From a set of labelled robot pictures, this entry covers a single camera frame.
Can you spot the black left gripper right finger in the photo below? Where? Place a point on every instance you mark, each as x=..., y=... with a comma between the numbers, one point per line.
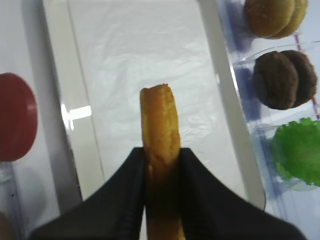
x=211, y=211

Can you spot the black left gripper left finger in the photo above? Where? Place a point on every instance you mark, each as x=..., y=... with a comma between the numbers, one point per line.
x=113, y=212

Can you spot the toasted bread slice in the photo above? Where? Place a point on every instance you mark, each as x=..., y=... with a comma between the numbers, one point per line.
x=161, y=144

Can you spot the green lettuce leaf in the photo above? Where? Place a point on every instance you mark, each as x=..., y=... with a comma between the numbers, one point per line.
x=295, y=149

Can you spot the red tomato slice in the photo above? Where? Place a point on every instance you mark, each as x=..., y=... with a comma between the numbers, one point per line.
x=18, y=117

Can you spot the brown meat patty front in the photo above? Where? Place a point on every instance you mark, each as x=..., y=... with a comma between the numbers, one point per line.
x=275, y=80

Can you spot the brown meat patty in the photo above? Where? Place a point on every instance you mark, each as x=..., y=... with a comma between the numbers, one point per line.
x=307, y=77
x=275, y=80

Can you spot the brown meat patty rear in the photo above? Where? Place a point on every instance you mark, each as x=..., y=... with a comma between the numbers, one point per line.
x=307, y=77

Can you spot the clear acrylic right food rack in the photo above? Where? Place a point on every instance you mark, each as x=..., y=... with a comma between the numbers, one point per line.
x=274, y=50

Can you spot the clear acrylic food rack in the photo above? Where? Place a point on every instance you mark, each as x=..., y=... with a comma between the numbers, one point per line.
x=10, y=201
x=274, y=50

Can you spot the clear acrylic left food rack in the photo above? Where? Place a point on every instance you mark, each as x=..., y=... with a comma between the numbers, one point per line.
x=10, y=201

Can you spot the white metal tray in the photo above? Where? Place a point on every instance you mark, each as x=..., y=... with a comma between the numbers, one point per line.
x=77, y=115

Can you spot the white tray liner paper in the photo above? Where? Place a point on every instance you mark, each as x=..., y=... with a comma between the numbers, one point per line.
x=128, y=45

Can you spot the golden bun slice front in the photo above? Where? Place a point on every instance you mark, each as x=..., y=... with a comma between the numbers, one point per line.
x=266, y=18

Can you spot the golden bun slice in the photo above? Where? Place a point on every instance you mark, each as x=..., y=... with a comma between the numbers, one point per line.
x=266, y=18
x=297, y=18

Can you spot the golden bun slice rear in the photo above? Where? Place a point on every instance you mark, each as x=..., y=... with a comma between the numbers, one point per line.
x=297, y=18

